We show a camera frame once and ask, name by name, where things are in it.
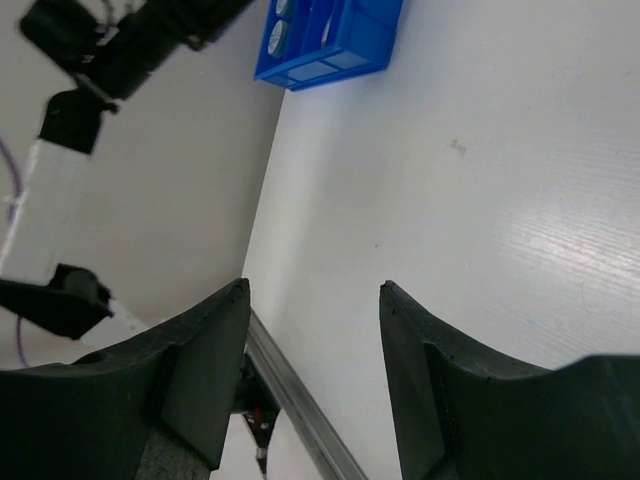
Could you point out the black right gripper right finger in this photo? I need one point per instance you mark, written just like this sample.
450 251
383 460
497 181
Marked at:
462 410

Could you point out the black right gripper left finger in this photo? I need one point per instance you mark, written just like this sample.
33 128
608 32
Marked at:
155 406

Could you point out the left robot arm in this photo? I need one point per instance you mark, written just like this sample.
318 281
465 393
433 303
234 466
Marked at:
108 61

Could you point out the blue compartment tray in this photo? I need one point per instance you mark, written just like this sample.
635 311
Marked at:
330 41

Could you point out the aluminium front rail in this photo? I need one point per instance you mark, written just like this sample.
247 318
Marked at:
331 457

